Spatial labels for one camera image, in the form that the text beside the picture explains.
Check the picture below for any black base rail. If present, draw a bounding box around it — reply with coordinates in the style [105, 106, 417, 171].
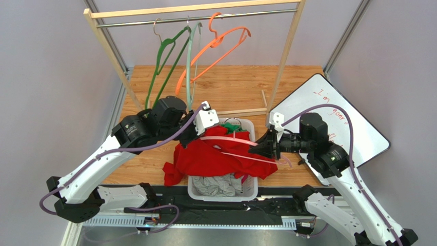
[112, 185, 349, 230]

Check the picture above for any magenta garment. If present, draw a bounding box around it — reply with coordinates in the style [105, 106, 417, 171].
[241, 175, 248, 183]

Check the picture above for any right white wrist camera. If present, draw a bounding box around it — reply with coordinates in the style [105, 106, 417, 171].
[268, 112, 285, 142]

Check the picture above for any pink hanger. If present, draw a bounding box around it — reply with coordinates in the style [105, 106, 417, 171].
[200, 118, 292, 167]

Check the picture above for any white whiteboard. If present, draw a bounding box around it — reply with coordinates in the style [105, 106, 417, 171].
[271, 74, 390, 168]

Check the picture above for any red t shirt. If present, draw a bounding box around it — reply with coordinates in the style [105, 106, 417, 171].
[163, 139, 278, 186]

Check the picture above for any white plastic laundry basket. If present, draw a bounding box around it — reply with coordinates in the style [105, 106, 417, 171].
[188, 118, 258, 202]

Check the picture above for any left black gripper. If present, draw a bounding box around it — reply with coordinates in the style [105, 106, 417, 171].
[158, 110, 207, 150]

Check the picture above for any wooden clothes rack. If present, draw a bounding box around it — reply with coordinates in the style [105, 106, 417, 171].
[83, 1, 306, 117]

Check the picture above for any grey garment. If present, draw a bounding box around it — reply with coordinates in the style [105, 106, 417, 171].
[191, 173, 243, 197]

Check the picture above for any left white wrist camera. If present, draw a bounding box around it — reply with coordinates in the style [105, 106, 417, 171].
[193, 101, 220, 136]

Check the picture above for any green garment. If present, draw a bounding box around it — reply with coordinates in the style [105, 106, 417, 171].
[220, 122, 245, 134]

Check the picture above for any mint green hanger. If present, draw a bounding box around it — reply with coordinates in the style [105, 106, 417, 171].
[185, 22, 203, 111]

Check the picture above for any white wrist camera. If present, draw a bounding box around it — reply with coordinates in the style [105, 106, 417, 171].
[268, 112, 285, 142]
[193, 101, 220, 136]

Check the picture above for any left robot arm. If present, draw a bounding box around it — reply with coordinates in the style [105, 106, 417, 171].
[39, 96, 218, 223]

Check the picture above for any orange hanger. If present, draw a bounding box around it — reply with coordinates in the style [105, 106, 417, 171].
[175, 12, 252, 95]

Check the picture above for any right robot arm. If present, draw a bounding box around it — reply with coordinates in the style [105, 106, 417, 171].
[249, 113, 419, 245]

